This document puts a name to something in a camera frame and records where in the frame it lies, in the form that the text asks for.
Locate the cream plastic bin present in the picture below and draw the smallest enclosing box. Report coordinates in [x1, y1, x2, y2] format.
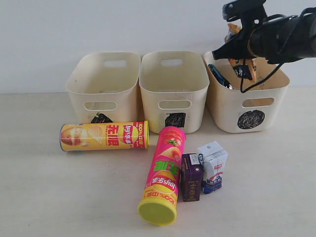
[139, 51, 210, 133]
[203, 51, 290, 133]
[66, 52, 141, 123]

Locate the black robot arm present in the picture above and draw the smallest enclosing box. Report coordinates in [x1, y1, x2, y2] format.
[212, 0, 316, 64]

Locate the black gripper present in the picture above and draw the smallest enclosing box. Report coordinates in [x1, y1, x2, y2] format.
[212, 0, 269, 60]

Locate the left cream plastic bin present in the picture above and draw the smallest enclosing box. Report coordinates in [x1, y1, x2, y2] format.
[66, 52, 141, 123]

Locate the orange black snack bag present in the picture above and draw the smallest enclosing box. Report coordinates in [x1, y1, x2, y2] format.
[224, 23, 257, 82]

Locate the pink Lays chip can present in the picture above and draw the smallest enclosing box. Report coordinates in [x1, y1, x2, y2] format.
[138, 126, 186, 226]

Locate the black cable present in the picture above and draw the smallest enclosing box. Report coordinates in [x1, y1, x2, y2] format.
[239, 7, 316, 94]

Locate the purple drink carton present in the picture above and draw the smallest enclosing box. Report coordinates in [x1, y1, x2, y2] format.
[180, 154, 203, 202]

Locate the middle cream plastic bin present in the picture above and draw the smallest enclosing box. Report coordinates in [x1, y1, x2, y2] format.
[139, 51, 210, 133]

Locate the right cream plastic bin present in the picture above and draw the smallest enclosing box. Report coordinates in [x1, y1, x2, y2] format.
[203, 51, 290, 133]

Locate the white blue milk carton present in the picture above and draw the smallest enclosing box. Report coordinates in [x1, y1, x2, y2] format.
[197, 141, 228, 194]

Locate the yellow Lays chip can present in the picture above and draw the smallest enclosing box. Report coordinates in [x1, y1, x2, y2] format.
[59, 120, 149, 152]

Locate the blue black snack bag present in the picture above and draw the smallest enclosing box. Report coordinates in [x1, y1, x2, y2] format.
[208, 64, 233, 89]

